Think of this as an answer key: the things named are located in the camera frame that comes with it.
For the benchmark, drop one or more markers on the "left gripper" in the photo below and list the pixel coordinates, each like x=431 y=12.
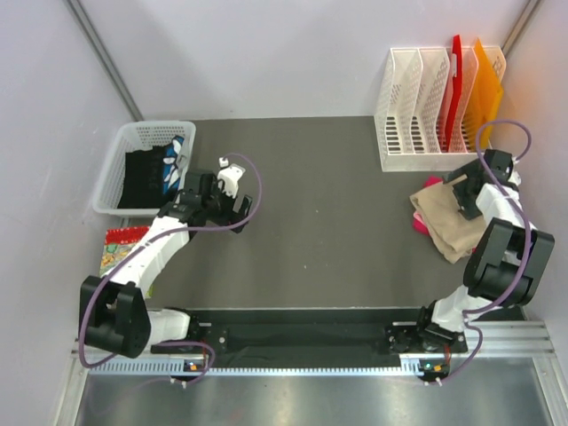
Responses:
x=231 y=220

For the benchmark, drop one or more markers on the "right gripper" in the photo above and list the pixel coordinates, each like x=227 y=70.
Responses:
x=468 y=209

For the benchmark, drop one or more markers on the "beige t shirt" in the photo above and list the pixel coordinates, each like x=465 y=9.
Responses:
x=444 y=217

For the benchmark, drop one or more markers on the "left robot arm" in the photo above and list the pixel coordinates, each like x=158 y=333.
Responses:
x=113 y=313

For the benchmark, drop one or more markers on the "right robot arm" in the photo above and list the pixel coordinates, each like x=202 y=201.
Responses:
x=508 y=260

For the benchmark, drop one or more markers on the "blue white t shirt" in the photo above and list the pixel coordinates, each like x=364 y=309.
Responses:
x=171 y=169

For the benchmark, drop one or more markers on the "black t shirt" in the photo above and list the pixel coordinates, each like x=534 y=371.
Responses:
x=142 y=184

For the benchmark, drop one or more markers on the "white file organizer rack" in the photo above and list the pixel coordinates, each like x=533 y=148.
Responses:
x=410 y=110

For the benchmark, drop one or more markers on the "red folder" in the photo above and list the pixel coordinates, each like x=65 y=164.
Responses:
x=453 y=90

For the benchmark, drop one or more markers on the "orange folder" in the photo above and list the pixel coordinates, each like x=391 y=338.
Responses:
x=487 y=91

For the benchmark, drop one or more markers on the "white plastic basket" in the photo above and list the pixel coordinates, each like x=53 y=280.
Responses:
x=129 y=138

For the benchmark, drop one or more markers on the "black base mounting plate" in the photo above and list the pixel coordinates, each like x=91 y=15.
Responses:
x=381 y=331

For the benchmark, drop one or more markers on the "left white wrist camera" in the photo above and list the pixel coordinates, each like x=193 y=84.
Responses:
x=228 y=177

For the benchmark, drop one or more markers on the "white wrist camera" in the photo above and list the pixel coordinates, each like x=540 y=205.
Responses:
x=515 y=178
x=228 y=177

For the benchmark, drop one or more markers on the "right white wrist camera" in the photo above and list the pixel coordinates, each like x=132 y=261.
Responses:
x=515 y=178

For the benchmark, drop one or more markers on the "aluminium frame rail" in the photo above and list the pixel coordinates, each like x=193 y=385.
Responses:
x=501 y=339

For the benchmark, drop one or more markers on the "white slotted cable duct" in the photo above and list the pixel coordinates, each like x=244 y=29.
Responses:
x=191 y=367

